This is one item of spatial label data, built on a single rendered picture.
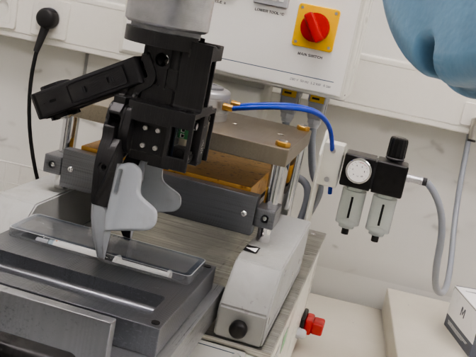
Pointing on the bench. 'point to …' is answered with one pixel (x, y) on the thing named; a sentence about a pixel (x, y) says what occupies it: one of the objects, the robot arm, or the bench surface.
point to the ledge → (417, 326)
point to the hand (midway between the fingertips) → (110, 234)
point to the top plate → (244, 129)
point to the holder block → (105, 291)
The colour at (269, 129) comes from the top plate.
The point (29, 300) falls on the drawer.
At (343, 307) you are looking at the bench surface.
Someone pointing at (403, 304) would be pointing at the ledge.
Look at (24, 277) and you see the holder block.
